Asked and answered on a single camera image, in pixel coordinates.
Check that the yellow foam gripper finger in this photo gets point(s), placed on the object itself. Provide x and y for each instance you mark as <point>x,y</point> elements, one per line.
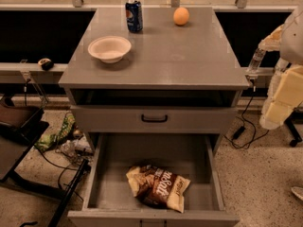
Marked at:
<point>284,95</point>

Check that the brown chip bag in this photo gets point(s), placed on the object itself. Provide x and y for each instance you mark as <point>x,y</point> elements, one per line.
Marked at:
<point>157,187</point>

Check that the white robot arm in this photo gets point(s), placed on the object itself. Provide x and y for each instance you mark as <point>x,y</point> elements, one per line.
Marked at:
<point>287,40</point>

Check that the grey drawer cabinet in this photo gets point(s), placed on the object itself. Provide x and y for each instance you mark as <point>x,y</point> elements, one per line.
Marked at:
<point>167,66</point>

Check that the closed grey top drawer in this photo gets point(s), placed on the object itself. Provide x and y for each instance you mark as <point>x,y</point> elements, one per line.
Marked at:
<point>128,119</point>

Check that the green chip bag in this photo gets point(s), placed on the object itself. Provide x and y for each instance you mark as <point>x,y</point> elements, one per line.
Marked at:
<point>49,141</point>

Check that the black rolling stand leg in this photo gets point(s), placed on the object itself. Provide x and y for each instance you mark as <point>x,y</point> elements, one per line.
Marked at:
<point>289,122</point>

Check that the clear water bottle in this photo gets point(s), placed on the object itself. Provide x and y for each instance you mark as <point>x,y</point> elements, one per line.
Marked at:
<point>254,64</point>

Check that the orange fruit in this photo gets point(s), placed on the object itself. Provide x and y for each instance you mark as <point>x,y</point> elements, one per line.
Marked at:
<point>180,16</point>

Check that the blue Pepsi can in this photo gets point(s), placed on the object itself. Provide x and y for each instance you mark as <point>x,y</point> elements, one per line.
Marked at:
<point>134,17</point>

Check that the white paper bowl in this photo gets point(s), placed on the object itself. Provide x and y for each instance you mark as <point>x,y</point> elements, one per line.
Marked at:
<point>109,49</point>

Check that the black yellow tape measure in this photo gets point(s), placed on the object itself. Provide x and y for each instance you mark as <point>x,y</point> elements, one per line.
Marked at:
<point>46,63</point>

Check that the dark tray table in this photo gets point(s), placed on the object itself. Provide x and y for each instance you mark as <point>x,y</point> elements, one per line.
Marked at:
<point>20,129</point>

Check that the black drawer handle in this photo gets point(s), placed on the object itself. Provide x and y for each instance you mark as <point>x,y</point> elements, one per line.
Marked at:
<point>151,119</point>

